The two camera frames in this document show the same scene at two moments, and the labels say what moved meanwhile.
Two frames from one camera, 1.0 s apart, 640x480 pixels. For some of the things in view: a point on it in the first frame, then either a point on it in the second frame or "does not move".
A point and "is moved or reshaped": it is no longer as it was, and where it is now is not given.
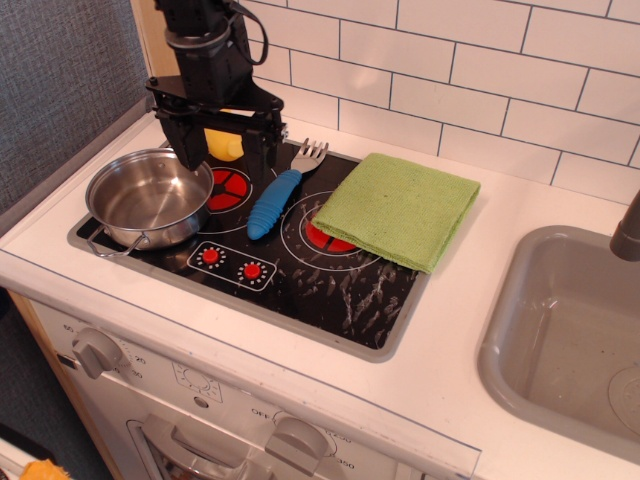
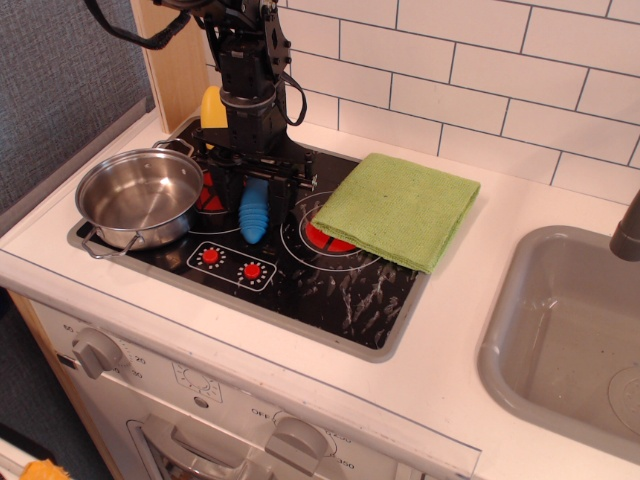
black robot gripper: x=219 y=87 to x=257 y=142
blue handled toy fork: x=277 y=197 is moved or reshaped
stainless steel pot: x=146 y=196 does not move
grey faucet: x=625 y=242 does not move
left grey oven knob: x=97 y=351 does not move
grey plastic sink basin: x=561 y=343 does not move
